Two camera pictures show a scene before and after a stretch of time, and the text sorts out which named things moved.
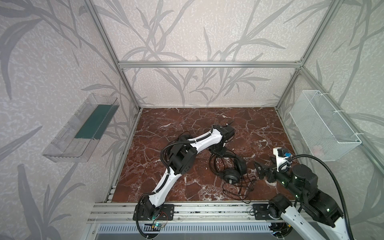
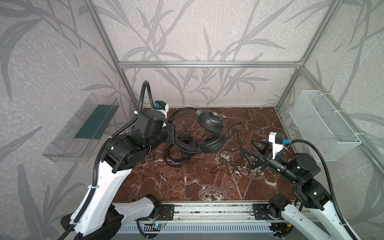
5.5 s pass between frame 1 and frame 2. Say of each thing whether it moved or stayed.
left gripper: moved
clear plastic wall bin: stayed
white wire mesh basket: stayed
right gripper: moved
